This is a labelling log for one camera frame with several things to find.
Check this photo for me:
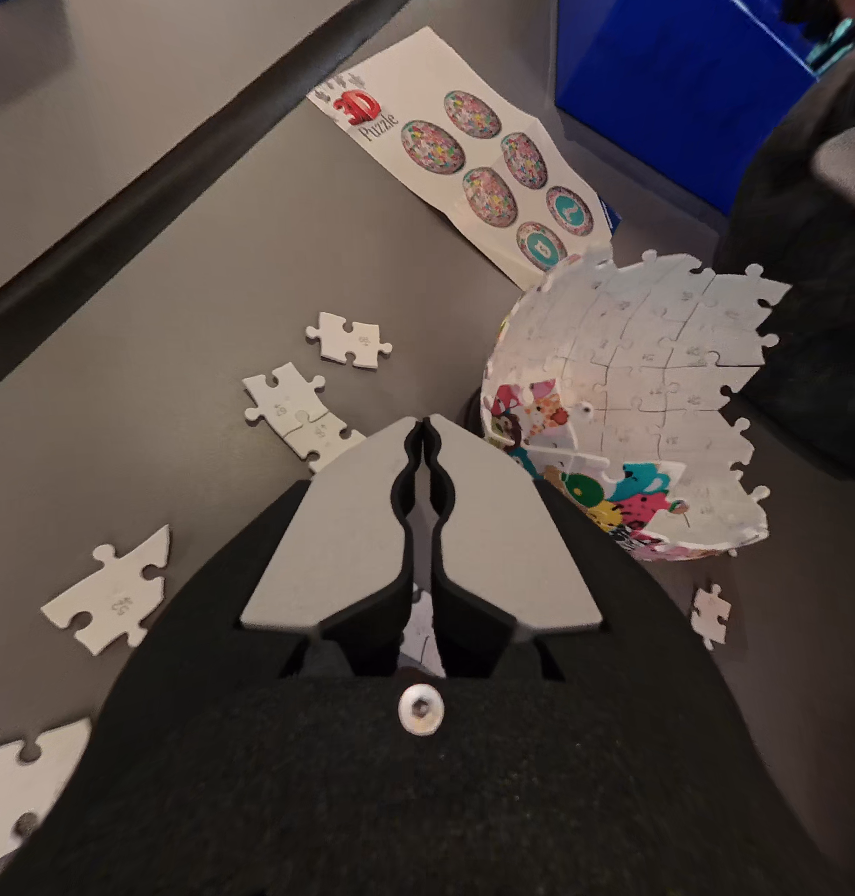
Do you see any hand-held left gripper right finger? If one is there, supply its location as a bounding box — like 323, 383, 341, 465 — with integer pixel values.
428, 418, 603, 639

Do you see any blue plastic bin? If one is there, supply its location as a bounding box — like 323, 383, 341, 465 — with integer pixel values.
554, 0, 823, 214

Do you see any black ball stand ring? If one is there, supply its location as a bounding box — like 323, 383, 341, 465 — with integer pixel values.
464, 392, 501, 446

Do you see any printed instruction leaflet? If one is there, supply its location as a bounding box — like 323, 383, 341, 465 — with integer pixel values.
307, 26, 623, 291

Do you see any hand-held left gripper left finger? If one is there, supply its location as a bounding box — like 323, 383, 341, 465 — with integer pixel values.
242, 418, 425, 639

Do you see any puzzle pieces group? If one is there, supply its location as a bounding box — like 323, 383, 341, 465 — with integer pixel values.
0, 311, 395, 872

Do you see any single white puzzle piece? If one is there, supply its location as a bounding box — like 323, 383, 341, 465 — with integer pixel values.
400, 581, 444, 681
689, 584, 733, 651

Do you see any partly built white puzzle ball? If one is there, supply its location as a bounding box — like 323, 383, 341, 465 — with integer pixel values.
481, 250, 792, 564

